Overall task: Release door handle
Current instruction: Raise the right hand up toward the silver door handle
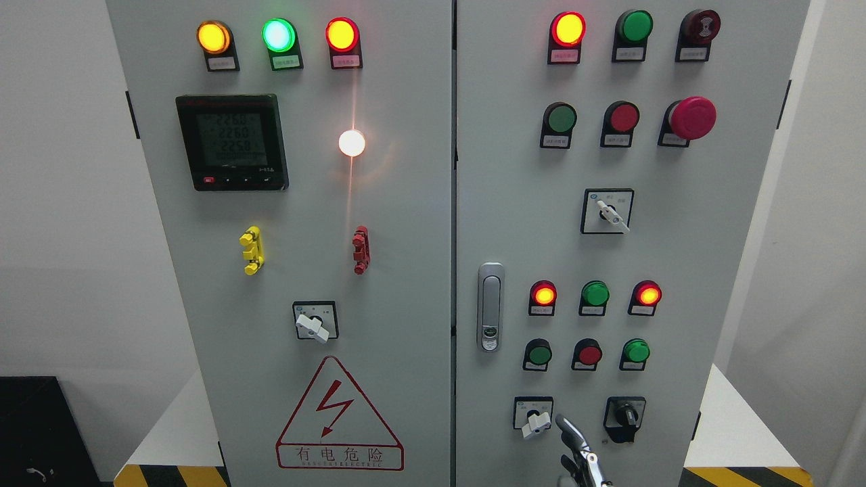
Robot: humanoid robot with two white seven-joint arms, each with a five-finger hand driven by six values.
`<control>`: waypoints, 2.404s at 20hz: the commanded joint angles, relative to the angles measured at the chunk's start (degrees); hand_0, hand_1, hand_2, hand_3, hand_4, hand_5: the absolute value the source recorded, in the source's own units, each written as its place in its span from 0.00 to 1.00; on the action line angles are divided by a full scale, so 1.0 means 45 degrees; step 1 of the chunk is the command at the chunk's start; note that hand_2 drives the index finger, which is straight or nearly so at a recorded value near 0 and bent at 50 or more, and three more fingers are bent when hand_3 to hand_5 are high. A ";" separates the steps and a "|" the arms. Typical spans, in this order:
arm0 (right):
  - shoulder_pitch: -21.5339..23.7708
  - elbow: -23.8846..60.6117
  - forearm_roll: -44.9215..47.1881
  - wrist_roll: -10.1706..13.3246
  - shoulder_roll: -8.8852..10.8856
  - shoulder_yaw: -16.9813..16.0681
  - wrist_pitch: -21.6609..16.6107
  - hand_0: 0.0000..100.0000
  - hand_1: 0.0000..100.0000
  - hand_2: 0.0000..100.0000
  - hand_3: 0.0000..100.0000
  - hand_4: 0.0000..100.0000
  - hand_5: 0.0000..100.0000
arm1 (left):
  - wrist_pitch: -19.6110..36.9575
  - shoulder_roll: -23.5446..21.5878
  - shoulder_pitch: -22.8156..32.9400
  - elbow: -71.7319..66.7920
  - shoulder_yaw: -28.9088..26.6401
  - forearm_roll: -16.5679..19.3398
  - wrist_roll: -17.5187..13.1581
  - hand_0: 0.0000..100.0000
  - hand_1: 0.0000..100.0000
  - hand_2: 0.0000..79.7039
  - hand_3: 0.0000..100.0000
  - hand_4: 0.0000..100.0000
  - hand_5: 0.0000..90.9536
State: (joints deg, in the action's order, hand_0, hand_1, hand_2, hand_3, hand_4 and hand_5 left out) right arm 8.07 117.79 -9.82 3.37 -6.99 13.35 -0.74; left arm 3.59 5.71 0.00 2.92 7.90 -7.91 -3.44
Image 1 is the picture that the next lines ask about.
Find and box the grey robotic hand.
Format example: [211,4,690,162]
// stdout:
[555,413,614,486]

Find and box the silver door swing handle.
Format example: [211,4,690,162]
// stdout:
[477,262,504,352]

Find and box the grey right cabinet door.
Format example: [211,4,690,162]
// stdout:
[455,1,810,486]

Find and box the grey cabinet door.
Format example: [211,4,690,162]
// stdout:
[455,1,810,486]
[106,1,452,486]

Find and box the grey left cabinet door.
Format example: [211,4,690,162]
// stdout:
[106,1,452,486]

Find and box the red push button lower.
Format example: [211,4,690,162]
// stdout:
[571,338,603,372]

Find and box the red push button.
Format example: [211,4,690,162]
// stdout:
[571,338,603,372]
[599,101,640,148]

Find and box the green push button lower left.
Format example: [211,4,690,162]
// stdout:
[522,338,553,372]

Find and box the green push button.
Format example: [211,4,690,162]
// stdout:
[522,338,553,372]
[539,101,576,150]
[619,338,652,372]

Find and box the green push button lower right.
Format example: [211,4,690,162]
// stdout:
[619,338,652,372]

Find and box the green lamp middle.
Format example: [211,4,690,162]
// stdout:
[578,280,610,317]

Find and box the red lit lamp middle left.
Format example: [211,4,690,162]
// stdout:
[528,280,557,317]

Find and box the red lit lamp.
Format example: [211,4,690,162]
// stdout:
[528,280,557,317]
[628,280,662,317]
[547,10,587,65]

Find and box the red lit lamp middle right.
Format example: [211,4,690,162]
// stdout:
[628,280,662,317]

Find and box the red electric hazard warning sticker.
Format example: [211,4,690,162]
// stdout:
[275,356,405,471]

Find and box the red terminal connector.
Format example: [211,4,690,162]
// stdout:
[350,225,371,275]

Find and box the green push button upper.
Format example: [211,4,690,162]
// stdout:
[539,101,576,150]

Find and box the red push button upper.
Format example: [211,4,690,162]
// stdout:
[599,101,640,148]

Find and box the red mushroom emergency stop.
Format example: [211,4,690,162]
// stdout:
[658,96,717,148]

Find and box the white glowing indicator lamp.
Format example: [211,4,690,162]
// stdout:
[338,129,366,158]

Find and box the yellow terminal connector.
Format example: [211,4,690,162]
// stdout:
[239,225,264,275]

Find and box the white platform with hazard stripes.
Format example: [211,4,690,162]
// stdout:
[114,367,813,486]

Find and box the red lit lamp top right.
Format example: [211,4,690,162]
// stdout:
[547,10,587,65]

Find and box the green lamp top right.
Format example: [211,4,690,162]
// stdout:
[612,9,654,64]

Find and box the dark red buzzer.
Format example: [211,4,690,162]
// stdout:
[675,9,721,62]

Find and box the black digital power meter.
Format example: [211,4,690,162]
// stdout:
[175,93,290,191]

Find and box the red indicator lamp top left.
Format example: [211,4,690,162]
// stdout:
[325,16,363,69]

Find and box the green indicator lamp top left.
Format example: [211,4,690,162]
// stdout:
[262,18,304,71]

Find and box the black box lower left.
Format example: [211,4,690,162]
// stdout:
[1,376,100,486]

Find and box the yellow indicator lamp top left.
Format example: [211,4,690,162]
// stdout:
[197,20,240,72]

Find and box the black knob selector switch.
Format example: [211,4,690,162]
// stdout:
[603,396,647,444]

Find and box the lower white rotary selector switch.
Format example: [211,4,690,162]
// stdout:
[513,396,554,440]

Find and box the upper right rotary selector switch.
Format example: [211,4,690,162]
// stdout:
[580,188,635,234]

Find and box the left door rotary selector switch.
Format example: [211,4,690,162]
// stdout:
[292,301,340,344]

